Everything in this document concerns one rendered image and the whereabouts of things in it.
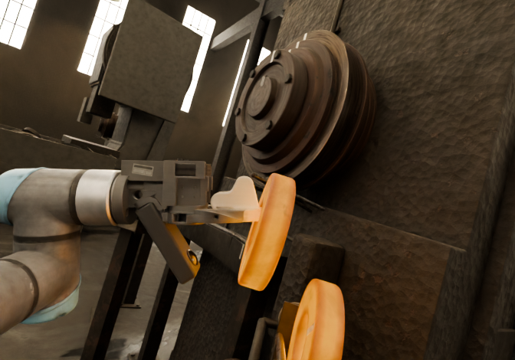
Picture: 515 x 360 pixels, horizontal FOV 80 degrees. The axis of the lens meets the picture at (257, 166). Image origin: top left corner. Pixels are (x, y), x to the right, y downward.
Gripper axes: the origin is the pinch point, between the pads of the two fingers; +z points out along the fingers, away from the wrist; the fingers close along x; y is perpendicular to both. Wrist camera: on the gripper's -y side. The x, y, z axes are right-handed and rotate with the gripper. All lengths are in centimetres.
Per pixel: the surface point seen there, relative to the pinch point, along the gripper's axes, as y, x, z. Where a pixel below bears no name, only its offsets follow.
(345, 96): 24.1, 25.7, 18.9
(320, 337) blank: -11.7, -9.6, 4.9
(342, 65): 32.6, 28.9, 19.3
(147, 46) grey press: 136, 266, -104
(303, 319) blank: -14.1, 0.0, 5.0
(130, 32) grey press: 144, 255, -117
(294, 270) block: -14.8, 25.1, 7.9
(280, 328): -17.7, 4.9, 2.5
